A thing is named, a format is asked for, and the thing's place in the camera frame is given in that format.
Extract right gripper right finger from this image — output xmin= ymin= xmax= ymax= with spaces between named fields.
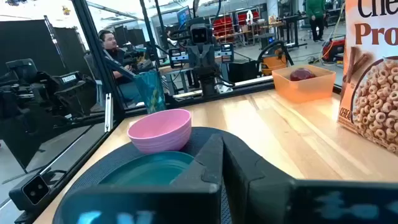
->
xmin=222 ymin=136 xmax=398 ymax=224

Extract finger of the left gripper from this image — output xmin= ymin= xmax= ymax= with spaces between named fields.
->
xmin=201 ymin=42 xmax=234 ymax=68
xmin=169 ymin=46 xmax=201 ymax=69

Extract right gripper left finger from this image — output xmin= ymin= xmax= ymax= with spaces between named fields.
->
xmin=52 ymin=133 xmax=225 ymax=224

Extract red apple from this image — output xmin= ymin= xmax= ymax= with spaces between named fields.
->
xmin=289 ymin=67 xmax=317 ymax=82

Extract Cheerios cereal box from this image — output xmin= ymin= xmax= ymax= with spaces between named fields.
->
xmin=337 ymin=0 xmax=398 ymax=155

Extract black computer tower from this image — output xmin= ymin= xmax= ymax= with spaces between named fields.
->
xmin=228 ymin=58 xmax=261 ymax=83

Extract red storage bin shelf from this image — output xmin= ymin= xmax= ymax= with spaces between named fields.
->
xmin=211 ymin=11 xmax=261 ymax=41

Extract blue computer monitor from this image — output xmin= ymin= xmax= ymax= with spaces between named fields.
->
xmin=176 ymin=5 xmax=192 ymax=28

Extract teal glass tumbler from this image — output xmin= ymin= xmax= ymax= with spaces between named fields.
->
xmin=134 ymin=70 xmax=167 ymax=114

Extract orange shop vacuum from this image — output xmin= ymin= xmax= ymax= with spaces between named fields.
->
xmin=257 ymin=40 xmax=295 ymax=77

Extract teal plate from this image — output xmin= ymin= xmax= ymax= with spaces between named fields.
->
xmin=98 ymin=151 xmax=195 ymax=187

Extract seated person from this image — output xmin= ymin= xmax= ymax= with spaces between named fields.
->
xmin=98 ymin=29 xmax=141 ymax=103

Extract black standing desk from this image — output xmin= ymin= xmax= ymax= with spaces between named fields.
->
xmin=276 ymin=14 xmax=312 ymax=49

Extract pink ribbed bowl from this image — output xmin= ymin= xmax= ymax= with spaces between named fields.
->
xmin=127 ymin=108 xmax=193 ymax=155

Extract orange plastic container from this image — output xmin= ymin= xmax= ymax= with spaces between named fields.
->
xmin=271 ymin=64 xmax=337 ymax=104

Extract dark round placemat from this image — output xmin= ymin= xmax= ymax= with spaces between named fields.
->
xmin=52 ymin=126 xmax=246 ymax=224

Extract standing person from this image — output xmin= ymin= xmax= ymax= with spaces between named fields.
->
xmin=305 ymin=0 xmax=326 ymax=43

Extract red floor machine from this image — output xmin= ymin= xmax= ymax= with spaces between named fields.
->
xmin=322 ymin=37 xmax=346 ymax=63

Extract black partition panel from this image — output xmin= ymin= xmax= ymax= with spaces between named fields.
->
xmin=0 ymin=19 xmax=91 ymax=77

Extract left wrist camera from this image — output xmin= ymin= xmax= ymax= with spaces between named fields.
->
xmin=188 ymin=22 xmax=210 ymax=45

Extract black aluminium table frame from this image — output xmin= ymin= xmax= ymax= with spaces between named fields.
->
xmin=12 ymin=0 xmax=343 ymax=224

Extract silver frame bracket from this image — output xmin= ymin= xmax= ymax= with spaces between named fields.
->
xmin=104 ymin=92 xmax=114 ymax=133

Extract black table-level camera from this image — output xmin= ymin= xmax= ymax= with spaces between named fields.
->
xmin=8 ymin=174 xmax=52 ymax=212

